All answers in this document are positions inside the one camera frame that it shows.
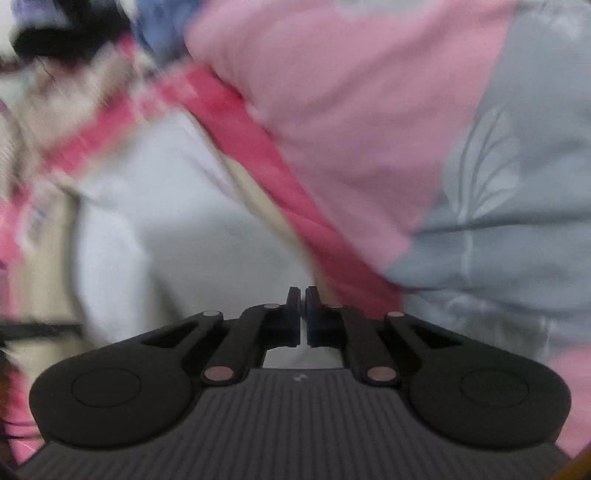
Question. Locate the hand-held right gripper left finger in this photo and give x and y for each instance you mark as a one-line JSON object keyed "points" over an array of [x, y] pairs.
{"points": [[294, 318]]}

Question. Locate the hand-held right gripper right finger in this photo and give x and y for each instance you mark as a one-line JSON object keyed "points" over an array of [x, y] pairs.
{"points": [[313, 318]]}

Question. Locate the cream jacket with black trim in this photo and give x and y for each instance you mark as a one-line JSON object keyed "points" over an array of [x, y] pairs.
{"points": [[46, 277]]}

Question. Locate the pink floral bedsheet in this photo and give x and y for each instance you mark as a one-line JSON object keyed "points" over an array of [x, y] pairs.
{"points": [[258, 152]]}

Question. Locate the pink and grey quilt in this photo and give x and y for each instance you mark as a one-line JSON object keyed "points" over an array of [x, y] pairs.
{"points": [[369, 115]]}

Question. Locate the beige knit sweater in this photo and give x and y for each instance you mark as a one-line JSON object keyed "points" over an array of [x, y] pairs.
{"points": [[69, 106]]}

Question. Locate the blue and white garment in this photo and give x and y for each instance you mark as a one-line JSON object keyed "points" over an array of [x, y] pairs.
{"points": [[161, 23]]}

